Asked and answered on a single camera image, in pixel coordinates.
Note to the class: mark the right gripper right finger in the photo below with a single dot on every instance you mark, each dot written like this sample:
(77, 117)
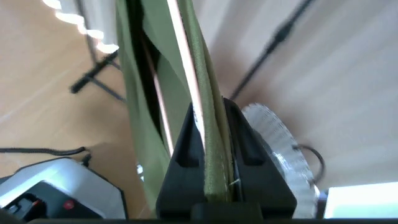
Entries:
(261, 186)

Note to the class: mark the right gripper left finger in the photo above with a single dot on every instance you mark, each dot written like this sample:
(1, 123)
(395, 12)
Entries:
(183, 186)

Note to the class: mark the green long-sleeved shirt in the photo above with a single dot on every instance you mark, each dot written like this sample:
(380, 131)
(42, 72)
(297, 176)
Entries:
(214, 149)

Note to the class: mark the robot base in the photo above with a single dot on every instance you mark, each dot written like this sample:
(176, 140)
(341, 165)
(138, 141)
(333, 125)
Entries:
(62, 183)

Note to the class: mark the white laundry basket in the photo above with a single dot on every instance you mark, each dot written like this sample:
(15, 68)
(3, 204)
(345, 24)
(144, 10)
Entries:
(280, 137)

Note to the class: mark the black clothes rack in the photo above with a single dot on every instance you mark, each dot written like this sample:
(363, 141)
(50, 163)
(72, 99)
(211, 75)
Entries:
(273, 40)

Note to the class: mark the beige curtain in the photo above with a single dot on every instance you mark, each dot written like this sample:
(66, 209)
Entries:
(326, 93)

